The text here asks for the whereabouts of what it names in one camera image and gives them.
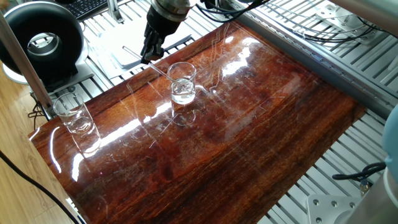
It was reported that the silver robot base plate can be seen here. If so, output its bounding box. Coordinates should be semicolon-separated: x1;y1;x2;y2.
306;193;363;224

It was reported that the slanted aluminium profile post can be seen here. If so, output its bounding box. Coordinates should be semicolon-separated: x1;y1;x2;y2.
0;12;53;110

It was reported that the black floor cable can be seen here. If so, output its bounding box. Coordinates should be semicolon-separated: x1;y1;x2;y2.
0;151;81;224

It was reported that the short aluminium stand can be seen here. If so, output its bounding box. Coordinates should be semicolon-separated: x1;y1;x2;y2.
107;0;125;24

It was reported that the spare silver mounting plate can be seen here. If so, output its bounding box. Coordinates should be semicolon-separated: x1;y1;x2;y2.
315;0;397;46

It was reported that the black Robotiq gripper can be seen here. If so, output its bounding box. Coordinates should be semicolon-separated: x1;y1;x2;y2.
141;7;182;65

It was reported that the black ring-shaped device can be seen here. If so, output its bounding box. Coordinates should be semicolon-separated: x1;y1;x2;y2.
0;1;94;94

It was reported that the silver force torque sensor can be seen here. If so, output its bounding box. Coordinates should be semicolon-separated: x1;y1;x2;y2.
150;0;197;22

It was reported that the empty glass beaker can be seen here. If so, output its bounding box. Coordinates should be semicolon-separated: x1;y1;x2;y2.
52;92;95;135

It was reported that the black cable bundle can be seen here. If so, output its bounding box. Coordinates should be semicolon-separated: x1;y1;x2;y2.
273;12;389;44

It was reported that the black cable with metal connector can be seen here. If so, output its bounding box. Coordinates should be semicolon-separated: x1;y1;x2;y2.
331;161;386;196

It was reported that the clear glass stirring rod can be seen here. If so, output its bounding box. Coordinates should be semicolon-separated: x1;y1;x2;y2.
122;45;187;86

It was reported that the black computer keyboard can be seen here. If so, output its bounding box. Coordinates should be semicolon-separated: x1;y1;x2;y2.
63;0;125;21

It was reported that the glossy wood-grain mat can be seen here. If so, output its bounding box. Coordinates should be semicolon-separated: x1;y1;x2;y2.
28;19;367;224

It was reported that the graduated glass beaker with water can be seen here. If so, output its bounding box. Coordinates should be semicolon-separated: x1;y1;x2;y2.
167;61;198;106

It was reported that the grey aluminium table rail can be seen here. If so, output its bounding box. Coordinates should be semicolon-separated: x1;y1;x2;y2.
228;2;398;121

